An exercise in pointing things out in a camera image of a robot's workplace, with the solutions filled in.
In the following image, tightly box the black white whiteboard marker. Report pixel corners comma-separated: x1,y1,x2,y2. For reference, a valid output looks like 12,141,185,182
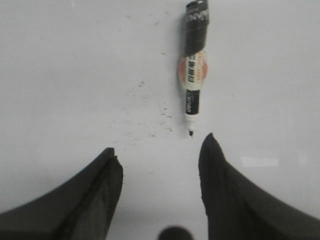
178,0,210,137

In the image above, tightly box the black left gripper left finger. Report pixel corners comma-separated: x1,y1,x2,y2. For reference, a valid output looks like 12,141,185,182
0,148,124,240

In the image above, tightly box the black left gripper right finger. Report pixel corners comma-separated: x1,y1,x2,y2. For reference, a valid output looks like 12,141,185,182
198,133,320,240

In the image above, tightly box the white glossy whiteboard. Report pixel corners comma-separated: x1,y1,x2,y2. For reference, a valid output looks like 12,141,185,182
0,0,320,240

